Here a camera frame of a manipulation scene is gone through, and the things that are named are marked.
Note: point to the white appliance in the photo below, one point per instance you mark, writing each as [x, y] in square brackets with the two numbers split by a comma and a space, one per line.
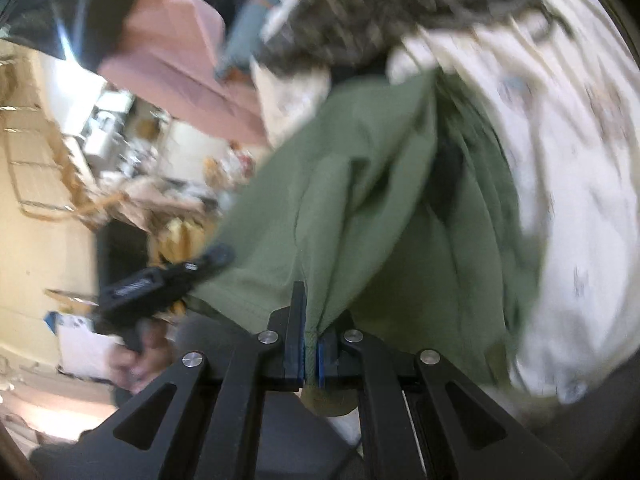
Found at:
[102, 130]

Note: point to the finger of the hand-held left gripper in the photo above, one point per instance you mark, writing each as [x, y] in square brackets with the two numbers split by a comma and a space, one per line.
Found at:
[205, 262]

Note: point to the white paper sheet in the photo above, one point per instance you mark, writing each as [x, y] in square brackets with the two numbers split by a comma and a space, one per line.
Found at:
[85, 345]

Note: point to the cluttered wooden table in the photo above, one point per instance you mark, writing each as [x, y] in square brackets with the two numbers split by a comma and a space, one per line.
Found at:
[160, 205]

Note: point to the green pants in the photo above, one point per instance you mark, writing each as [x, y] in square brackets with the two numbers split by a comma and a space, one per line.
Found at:
[380, 210]

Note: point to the grey patterned garment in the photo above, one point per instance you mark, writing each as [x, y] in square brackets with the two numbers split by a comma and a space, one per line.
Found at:
[360, 5]

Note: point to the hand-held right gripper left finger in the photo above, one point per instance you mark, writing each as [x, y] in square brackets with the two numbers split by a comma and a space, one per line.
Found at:
[298, 340]

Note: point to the cream printed bed sheet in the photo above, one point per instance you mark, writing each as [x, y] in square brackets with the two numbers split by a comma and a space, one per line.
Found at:
[575, 185]

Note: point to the pink cloth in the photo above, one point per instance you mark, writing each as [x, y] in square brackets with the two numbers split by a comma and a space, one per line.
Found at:
[175, 55]

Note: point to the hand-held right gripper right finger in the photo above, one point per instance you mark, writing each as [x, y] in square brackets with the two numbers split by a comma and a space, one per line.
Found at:
[322, 360]

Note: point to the blue cloth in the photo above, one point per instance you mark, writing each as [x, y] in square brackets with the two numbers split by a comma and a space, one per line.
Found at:
[245, 35]

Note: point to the person's left hand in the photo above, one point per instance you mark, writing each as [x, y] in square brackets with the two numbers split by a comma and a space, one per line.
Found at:
[150, 360]

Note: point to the dark navy cloth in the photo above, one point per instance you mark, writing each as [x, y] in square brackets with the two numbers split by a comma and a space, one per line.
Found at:
[85, 5]

